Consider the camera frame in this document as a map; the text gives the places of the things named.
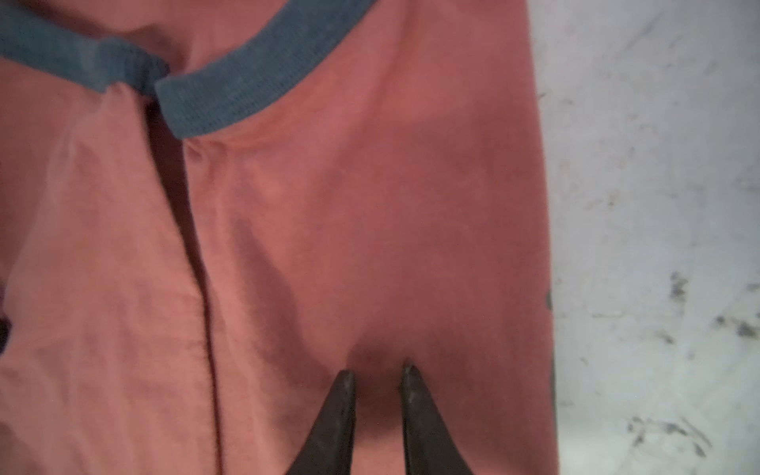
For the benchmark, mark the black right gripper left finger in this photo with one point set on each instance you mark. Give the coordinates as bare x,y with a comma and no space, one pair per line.
328,449

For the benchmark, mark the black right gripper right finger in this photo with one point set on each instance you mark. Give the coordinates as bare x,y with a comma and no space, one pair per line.
428,446

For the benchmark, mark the dark red tank top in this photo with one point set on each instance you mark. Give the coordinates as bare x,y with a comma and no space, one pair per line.
210,208

